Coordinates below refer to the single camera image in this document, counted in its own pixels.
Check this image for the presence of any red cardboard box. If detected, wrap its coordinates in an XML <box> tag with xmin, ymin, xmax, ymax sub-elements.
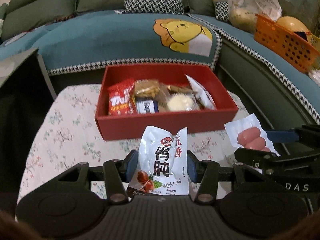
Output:
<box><xmin>95</xmin><ymin>63</ymin><xmax>238</xmax><ymax>140</ymax></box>

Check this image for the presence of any floral tablecloth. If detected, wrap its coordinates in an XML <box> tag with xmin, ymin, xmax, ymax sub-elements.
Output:
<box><xmin>17</xmin><ymin>83</ymin><xmax>266</xmax><ymax>203</ymax></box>

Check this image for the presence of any round white cake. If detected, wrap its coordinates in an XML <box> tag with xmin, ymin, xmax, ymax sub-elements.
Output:
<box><xmin>166</xmin><ymin>93</ymin><xmax>200</xmax><ymax>112</ymax></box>

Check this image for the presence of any white pink sausage packet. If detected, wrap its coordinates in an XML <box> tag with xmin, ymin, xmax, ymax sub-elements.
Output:
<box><xmin>225</xmin><ymin>114</ymin><xmax>280</xmax><ymax>156</ymax></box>

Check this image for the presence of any orange plastic basket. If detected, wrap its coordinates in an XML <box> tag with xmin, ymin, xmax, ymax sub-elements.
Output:
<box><xmin>254</xmin><ymin>14</ymin><xmax>319</xmax><ymax>74</ymax></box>

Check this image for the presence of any clear bag of yellow crackers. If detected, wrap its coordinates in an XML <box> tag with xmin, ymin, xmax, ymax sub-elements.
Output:
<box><xmin>133</xmin><ymin>79</ymin><xmax>170</xmax><ymax>113</ymax></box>

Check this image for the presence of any white Kaprons wafer packet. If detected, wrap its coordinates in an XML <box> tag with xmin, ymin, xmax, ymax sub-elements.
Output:
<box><xmin>136</xmin><ymin>99</ymin><xmax>158</xmax><ymax>114</ymax></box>

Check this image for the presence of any dark side table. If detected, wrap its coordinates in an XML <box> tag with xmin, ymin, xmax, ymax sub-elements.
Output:
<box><xmin>1</xmin><ymin>48</ymin><xmax>56</xmax><ymax>192</ymax></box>

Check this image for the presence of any teal sofa cover with lion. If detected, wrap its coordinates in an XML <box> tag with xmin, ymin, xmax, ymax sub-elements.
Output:
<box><xmin>1</xmin><ymin>11</ymin><xmax>319</xmax><ymax>124</ymax></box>

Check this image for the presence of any red Trolli gummy bag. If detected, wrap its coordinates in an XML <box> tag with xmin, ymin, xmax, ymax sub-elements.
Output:
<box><xmin>107</xmin><ymin>78</ymin><xmax>137</xmax><ymax>116</ymax></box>

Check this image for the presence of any white gluten strip snack bag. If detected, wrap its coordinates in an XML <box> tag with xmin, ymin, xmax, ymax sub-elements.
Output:
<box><xmin>186</xmin><ymin>75</ymin><xmax>217</xmax><ymax>110</ymax></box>

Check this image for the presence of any white gizzard snack packet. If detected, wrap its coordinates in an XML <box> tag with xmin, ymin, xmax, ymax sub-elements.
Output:
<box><xmin>127</xmin><ymin>126</ymin><xmax>189</xmax><ymax>198</ymax></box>

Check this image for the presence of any gold foil snack packet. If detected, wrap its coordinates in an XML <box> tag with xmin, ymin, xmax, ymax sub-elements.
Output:
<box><xmin>167</xmin><ymin>85</ymin><xmax>193</xmax><ymax>94</ymax></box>

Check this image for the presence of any dark green sofa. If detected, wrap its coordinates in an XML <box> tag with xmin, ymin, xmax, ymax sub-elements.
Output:
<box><xmin>1</xmin><ymin>0</ymin><xmax>319</xmax><ymax>127</ymax></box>

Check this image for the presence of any clear plastic bag with food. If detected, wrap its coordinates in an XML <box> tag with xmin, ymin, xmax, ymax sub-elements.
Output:
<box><xmin>228</xmin><ymin>0</ymin><xmax>282</xmax><ymax>33</ymax></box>

